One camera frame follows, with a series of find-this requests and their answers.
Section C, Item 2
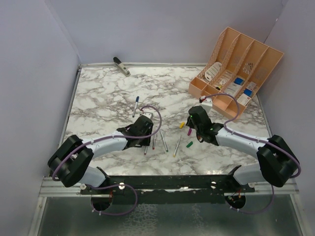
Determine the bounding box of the blue marker pen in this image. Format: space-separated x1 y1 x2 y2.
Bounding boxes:
132 102 138 118

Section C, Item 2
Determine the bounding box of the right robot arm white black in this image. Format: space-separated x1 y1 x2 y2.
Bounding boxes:
187 106 300 192

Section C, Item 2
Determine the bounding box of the white card packet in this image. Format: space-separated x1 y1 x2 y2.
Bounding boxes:
222 82 242 97

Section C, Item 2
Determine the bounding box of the peach desk file organizer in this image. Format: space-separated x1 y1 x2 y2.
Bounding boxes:
188 27 284 118

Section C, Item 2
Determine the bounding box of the yellow pen cap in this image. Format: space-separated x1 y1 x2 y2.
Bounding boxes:
179 122 185 129

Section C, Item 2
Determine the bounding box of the blue eraser box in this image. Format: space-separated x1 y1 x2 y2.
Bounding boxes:
234 77 245 86
244 89 253 97

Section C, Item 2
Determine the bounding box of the black mounting rail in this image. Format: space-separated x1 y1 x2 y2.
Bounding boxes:
80 174 254 205

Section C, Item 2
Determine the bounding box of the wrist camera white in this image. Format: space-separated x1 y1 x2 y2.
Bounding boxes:
143 112 154 119
199 96 213 114

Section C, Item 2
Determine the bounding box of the green marker pen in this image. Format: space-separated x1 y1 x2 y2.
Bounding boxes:
159 130 169 152

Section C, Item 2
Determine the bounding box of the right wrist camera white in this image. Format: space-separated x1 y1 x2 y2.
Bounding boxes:
199 96 213 114

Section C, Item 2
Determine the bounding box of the white red box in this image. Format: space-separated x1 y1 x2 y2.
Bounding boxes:
246 82 256 91

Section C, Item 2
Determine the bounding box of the white oval tag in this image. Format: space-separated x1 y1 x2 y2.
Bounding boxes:
204 62 222 82

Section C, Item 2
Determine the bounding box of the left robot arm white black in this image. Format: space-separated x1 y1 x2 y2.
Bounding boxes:
48 113 153 194

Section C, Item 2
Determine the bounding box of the yellow marker pen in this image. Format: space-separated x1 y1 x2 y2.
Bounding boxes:
173 135 182 158

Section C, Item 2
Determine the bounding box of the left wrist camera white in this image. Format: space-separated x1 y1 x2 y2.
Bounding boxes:
143 112 154 119

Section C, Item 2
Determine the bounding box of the grey black stapler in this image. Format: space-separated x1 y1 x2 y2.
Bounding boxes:
113 57 130 77

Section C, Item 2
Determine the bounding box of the red marker pen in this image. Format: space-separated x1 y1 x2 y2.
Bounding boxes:
152 134 157 150

